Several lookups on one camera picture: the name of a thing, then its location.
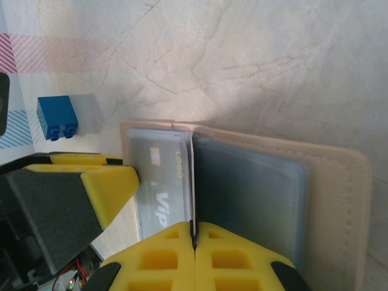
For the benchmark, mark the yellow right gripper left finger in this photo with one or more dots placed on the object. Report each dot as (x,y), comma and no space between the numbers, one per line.
(157,266)

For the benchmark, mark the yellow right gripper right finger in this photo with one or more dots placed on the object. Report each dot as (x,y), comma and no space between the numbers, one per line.
(236,266)

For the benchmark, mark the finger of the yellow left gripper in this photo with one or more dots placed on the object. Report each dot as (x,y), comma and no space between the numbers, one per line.
(112,191)
(88,159)

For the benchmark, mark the silver VIP credit card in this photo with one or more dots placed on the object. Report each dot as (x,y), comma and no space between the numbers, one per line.
(163,182)

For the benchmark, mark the blue toy brick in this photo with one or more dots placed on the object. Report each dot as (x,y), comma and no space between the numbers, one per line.
(56,116)

